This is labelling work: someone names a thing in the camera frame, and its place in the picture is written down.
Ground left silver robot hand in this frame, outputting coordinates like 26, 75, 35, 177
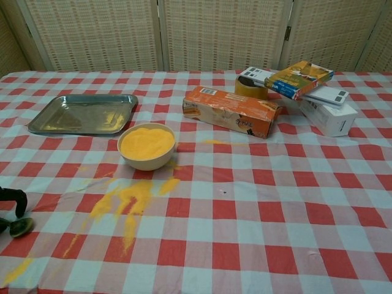
0, 187, 28, 235

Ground dark metal spoon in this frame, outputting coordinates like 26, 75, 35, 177
9, 217, 34, 238

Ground yellow powder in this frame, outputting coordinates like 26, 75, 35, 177
62, 177, 181, 258

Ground cream bowl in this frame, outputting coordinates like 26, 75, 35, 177
117, 122, 177, 172

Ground bowl of yellow batter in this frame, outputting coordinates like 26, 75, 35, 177
119, 126, 175, 160

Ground rectangular metal tray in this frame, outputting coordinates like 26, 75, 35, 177
27, 94, 139, 135

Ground long orange carton box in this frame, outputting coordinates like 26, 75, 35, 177
182, 85, 283, 139

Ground red white checkered tablecloth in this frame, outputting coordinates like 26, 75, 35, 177
0, 69, 392, 294

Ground brown tape roll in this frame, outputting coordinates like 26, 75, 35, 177
234, 75, 270, 101

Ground woven bamboo folding screen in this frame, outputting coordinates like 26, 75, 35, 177
0, 0, 392, 77

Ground flat white box grey squares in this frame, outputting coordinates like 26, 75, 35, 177
238, 66, 350, 110

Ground orange and blue box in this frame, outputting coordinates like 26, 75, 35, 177
263, 60, 335, 102

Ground plain white carton box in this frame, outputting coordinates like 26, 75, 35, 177
298, 99, 359, 138

